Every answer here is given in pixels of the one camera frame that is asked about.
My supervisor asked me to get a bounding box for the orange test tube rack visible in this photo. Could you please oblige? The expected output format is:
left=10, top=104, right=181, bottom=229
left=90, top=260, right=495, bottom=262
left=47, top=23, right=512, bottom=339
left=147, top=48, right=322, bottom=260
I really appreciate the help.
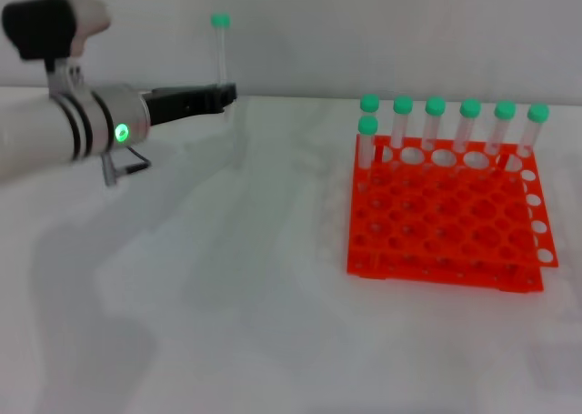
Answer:
left=345, top=134, right=560, bottom=293

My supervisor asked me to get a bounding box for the clear test tube green cap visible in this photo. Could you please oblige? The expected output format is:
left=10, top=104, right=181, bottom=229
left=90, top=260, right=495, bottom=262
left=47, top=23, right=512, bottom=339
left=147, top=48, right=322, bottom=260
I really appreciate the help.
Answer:
left=356, top=115, right=379, bottom=192
left=484, top=99, right=517, bottom=157
left=422, top=96, right=447, bottom=152
left=359, top=93, right=382, bottom=137
left=391, top=95, right=414, bottom=149
left=453, top=98, right=482, bottom=155
left=516, top=104, right=550, bottom=159
left=209, top=12, right=234, bottom=120

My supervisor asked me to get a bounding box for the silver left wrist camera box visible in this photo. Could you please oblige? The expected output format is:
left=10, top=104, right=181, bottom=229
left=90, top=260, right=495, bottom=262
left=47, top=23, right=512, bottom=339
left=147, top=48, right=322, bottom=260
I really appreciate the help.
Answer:
left=1, top=0, right=113, bottom=63

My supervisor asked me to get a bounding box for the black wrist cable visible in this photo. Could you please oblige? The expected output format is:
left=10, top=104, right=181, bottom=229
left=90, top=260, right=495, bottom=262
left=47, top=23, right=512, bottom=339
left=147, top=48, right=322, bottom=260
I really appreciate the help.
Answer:
left=101, top=146, right=153, bottom=187

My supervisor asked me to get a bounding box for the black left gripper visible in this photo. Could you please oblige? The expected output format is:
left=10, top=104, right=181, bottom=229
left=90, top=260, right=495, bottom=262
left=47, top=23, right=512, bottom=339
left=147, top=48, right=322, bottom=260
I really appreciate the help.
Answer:
left=144, top=82, right=239, bottom=127

